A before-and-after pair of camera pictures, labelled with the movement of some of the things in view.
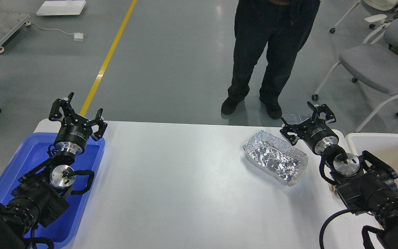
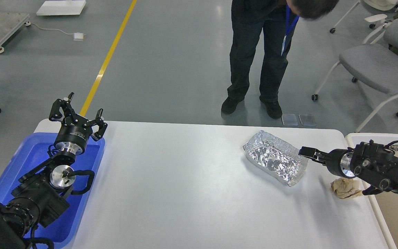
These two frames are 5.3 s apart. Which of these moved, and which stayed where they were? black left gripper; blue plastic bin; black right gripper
Moved: black right gripper
Stayed: black left gripper; blue plastic bin
